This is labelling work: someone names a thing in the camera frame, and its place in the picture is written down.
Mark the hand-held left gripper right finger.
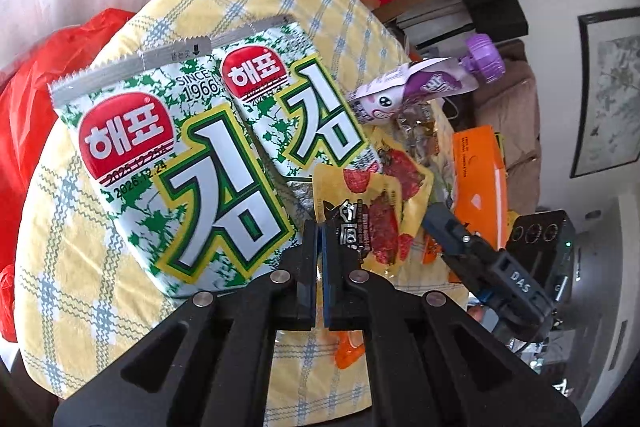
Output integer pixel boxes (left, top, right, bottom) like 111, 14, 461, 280
320, 221, 583, 427

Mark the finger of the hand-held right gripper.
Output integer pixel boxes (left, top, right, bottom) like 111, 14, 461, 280
421, 202, 488, 280

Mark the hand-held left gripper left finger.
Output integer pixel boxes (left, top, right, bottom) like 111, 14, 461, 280
52, 219, 321, 427

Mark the yellow meat snack packet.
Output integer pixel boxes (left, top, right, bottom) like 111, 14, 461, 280
312, 127, 435, 275

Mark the orange box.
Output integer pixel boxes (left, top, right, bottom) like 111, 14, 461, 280
450, 125, 508, 248

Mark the orange jelly packet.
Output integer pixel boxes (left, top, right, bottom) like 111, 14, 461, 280
332, 329, 366, 370

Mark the clear wrapped candy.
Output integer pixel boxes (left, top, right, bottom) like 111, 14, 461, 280
395, 104, 441, 152

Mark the brown sofa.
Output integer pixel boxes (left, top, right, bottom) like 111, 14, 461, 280
475, 39, 543, 212

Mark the purple capped drink pouch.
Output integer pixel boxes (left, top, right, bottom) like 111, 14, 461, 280
347, 33, 507, 125

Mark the green white seaweed packet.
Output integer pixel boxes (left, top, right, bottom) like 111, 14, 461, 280
210, 21, 383, 188
49, 72, 297, 300

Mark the red plastic bag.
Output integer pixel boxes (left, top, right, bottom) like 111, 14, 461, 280
0, 7, 136, 343

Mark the framed wall picture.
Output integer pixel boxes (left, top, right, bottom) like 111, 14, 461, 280
570, 7, 640, 180

